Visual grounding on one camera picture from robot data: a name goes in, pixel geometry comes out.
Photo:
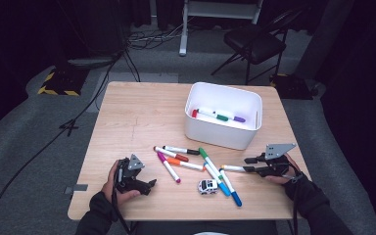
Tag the grey tape strip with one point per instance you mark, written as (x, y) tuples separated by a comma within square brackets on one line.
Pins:
[(80, 187)]

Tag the person's right hand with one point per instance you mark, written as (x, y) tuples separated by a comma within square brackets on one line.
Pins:
[(295, 174)]

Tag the dark green cap marker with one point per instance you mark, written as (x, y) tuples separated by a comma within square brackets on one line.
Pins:
[(222, 117)]

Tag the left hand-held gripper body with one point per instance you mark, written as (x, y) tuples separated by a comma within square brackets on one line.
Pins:
[(127, 181)]

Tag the red cap marker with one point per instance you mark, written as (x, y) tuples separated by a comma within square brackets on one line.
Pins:
[(194, 113)]

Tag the person's left hand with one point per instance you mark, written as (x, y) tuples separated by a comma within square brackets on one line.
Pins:
[(109, 186)]

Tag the black base with yellow mark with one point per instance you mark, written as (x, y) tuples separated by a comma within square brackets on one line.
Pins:
[(292, 88)]

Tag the black cap marker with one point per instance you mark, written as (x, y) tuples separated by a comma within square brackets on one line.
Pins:
[(179, 150)]

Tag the yellow cap marker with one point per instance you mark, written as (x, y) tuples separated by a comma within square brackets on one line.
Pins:
[(233, 168)]

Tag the dark blue cap marker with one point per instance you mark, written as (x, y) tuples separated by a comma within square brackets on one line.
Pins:
[(236, 197)]

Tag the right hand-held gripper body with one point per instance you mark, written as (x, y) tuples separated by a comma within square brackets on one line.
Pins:
[(275, 168)]

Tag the yellow black striped base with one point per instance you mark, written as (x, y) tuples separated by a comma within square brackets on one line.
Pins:
[(63, 81)]

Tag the black folding chair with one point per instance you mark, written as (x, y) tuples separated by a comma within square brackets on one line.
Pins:
[(254, 42)]

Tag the grey round stand base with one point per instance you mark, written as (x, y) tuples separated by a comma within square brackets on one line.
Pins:
[(91, 62)]

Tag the orange cap marker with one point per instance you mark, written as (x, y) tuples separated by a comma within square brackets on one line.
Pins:
[(186, 164)]

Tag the light blue cap marker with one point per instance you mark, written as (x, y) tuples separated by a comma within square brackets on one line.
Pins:
[(224, 190)]

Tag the white metal stand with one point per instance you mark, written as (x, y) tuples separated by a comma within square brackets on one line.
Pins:
[(183, 32)]

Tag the person's dark lap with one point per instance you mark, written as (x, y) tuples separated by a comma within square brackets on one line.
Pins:
[(176, 228)]

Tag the grey pillar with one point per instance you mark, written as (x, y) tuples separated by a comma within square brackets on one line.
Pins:
[(326, 32)]

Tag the white toy car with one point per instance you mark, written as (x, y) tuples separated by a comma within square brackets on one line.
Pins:
[(208, 186)]

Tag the purple cap marker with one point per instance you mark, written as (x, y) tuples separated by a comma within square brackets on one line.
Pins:
[(239, 119)]

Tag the white plastic bin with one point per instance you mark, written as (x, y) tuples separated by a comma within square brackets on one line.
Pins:
[(222, 135)]

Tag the brown cap marker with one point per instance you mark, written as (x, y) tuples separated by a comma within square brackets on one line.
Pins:
[(169, 153)]

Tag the light green cap marker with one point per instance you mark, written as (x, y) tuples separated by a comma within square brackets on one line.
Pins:
[(205, 156)]

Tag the magenta cap marker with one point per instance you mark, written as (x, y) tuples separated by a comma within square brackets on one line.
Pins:
[(169, 168)]

